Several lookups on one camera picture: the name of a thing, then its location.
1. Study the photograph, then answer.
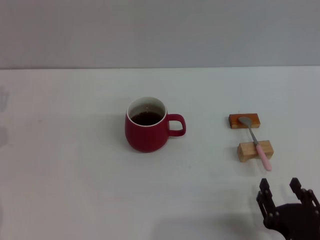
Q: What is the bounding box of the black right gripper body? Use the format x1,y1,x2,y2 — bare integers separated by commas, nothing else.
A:
264,203,320,240

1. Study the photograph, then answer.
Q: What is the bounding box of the pink handled metal spoon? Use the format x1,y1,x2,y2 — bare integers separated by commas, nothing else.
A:
238,116,273,172

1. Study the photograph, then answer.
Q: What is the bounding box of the red ceramic coffee mug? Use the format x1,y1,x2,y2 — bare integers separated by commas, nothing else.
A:
124,96,187,153

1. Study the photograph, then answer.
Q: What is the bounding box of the light wooden block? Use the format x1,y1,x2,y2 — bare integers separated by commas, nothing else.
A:
237,139,274,163

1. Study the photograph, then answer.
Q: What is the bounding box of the dark reddish wooden block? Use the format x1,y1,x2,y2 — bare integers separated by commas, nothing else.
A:
228,113,261,130

